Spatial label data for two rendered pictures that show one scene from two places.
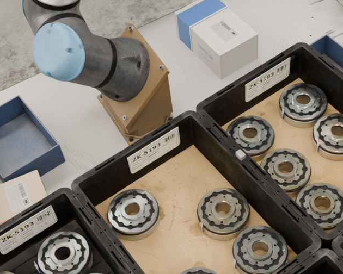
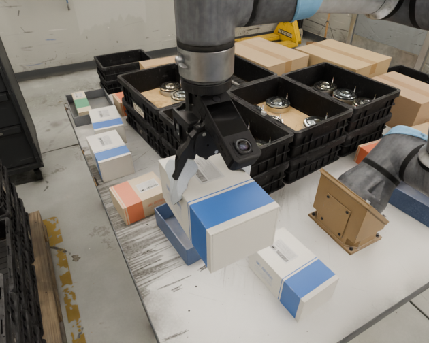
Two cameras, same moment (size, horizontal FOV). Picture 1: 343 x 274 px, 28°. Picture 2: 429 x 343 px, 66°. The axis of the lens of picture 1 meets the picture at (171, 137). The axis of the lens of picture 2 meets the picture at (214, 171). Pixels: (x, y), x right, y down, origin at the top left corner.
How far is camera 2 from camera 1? 189 cm
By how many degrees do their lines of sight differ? 89
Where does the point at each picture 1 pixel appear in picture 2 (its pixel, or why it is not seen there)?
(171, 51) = not seen: hidden behind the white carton
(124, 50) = (360, 169)
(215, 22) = (293, 260)
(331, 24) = (171, 298)
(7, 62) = not seen: outside the picture
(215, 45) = (288, 236)
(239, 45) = not seen: hidden behind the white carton
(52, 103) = (417, 237)
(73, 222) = (348, 130)
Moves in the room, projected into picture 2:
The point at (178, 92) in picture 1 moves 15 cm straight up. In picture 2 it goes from (313, 238) to (323, 203)
